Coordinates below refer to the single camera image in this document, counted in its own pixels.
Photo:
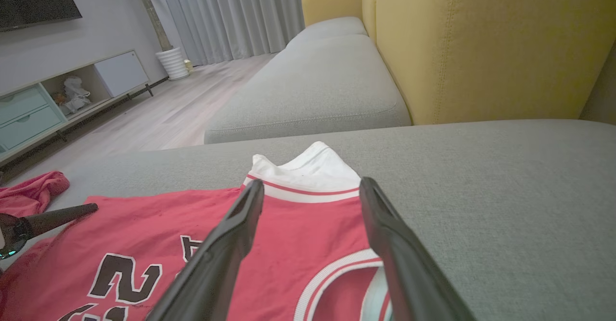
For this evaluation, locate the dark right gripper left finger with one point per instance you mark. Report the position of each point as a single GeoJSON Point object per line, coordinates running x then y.
{"type": "Point", "coordinates": [216, 263]}

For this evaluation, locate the large grey sofa seat cushion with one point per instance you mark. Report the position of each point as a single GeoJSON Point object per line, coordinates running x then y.
{"type": "Point", "coordinates": [505, 191]}

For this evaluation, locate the white mint TV cabinet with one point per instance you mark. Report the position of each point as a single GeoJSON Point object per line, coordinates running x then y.
{"type": "Point", "coordinates": [29, 114]}

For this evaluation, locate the white ribbed plant pot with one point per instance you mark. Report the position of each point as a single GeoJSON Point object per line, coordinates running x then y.
{"type": "Point", "coordinates": [173, 63]}

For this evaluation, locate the brown plant trunk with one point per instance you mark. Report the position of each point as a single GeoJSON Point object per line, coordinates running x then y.
{"type": "Point", "coordinates": [154, 18]}

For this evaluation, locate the white figurine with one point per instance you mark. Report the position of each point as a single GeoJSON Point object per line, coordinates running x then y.
{"type": "Point", "coordinates": [76, 95]}

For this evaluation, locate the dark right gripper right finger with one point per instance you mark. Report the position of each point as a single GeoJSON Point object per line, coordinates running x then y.
{"type": "Point", "coordinates": [409, 273]}

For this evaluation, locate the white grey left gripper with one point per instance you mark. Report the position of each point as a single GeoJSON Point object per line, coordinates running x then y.
{"type": "Point", "coordinates": [14, 234]}

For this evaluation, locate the red basketball jersey white trim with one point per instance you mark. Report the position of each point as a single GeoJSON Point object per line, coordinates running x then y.
{"type": "Point", "coordinates": [303, 234]}

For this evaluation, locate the grey pleated curtain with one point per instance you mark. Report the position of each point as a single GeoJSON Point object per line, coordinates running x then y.
{"type": "Point", "coordinates": [250, 13]}

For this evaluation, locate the red shorts white stripes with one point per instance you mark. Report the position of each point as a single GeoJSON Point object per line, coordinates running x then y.
{"type": "Point", "coordinates": [33, 193]}

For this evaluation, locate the yellow sofa backrest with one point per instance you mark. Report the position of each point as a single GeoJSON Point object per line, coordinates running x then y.
{"type": "Point", "coordinates": [481, 46]}

